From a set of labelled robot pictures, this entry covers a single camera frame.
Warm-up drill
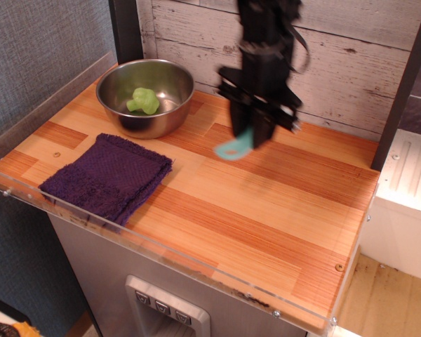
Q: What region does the yellow object bottom left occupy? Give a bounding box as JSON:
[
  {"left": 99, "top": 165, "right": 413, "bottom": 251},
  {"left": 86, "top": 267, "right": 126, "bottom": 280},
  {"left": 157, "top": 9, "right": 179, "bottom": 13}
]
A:
[{"left": 12, "top": 322, "right": 41, "bottom": 337}]

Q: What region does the purple folded towel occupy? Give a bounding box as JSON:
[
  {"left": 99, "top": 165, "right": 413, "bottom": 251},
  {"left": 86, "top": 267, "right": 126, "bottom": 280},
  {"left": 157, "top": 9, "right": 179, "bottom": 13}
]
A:
[{"left": 39, "top": 133, "right": 173, "bottom": 226}]

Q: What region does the grey toy fridge cabinet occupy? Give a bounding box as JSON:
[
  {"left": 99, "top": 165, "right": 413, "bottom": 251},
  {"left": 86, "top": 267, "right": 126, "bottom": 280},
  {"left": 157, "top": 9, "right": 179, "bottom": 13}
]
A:
[{"left": 49, "top": 216, "right": 307, "bottom": 336}]

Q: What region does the dark vertical frame post right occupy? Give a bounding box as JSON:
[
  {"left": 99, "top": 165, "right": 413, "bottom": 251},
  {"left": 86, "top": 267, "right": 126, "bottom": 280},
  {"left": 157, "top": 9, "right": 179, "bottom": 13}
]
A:
[{"left": 370, "top": 23, "right": 421, "bottom": 171}]

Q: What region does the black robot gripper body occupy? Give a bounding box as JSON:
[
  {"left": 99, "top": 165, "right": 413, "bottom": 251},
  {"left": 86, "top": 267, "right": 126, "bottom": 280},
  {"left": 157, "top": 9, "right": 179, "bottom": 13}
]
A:
[{"left": 218, "top": 51, "right": 302, "bottom": 131}]

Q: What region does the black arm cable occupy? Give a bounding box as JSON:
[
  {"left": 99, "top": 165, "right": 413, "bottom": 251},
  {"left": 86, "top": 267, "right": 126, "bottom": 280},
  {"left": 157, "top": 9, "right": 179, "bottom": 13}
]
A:
[{"left": 287, "top": 24, "right": 309, "bottom": 74}]

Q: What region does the green toy broccoli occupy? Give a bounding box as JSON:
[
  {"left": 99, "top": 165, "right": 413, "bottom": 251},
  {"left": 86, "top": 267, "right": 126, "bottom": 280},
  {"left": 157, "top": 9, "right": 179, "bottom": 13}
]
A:
[{"left": 126, "top": 87, "right": 160, "bottom": 115}]

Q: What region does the stainless steel bowl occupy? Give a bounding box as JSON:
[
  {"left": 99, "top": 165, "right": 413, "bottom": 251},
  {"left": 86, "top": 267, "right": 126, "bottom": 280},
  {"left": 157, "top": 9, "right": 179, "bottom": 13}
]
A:
[{"left": 96, "top": 60, "right": 194, "bottom": 139}]

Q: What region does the dark vertical frame post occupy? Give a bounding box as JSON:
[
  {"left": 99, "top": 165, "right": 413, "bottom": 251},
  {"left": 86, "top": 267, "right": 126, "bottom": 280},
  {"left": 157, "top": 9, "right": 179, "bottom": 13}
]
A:
[
  {"left": 108, "top": 0, "right": 144, "bottom": 65},
  {"left": 370, "top": 23, "right": 421, "bottom": 171}
]

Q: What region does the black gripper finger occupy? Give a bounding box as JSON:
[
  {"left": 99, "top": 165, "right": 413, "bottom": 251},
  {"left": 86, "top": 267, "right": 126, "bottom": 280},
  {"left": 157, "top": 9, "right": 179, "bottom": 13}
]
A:
[
  {"left": 252, "top": 112, "right": 276, "bottom": 149},
  {"left": 230, "top": 101, "right": 252, "bottom": 137}
]

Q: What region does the white toy sink unit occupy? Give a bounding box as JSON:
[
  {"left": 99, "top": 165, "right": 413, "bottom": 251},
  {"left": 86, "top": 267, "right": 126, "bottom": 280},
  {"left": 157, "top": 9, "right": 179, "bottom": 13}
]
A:
[{"left": 360, "top": 130, "right": 421, "bottom": 279}]

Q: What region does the teal dish brush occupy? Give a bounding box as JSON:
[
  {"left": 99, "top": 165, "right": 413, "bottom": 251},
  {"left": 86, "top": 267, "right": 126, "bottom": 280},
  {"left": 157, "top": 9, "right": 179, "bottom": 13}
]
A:
[{"left": 214, "top": 127, "right": 254, "bottom": 161}]

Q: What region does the dark vertical frame post left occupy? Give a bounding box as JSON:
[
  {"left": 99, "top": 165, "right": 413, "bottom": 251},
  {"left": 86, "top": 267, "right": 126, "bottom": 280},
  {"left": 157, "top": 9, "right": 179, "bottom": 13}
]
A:
[{"left": 108, "top": 0, "right": 144, "bottom": 65}]

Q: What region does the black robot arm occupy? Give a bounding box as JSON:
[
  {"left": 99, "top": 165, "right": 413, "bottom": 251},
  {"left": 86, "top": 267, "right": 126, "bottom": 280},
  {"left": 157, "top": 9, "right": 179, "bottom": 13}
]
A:
[{"left": 218, "top": 1, "right": 303, "bottom": 148}]

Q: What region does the clear acrylic edge guard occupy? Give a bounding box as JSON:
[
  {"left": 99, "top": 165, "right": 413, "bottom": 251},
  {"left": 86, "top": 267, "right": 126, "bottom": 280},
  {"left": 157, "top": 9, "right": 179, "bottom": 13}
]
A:
[{"left": 0, "top": 161, "right": 378, "bottom": 336}]

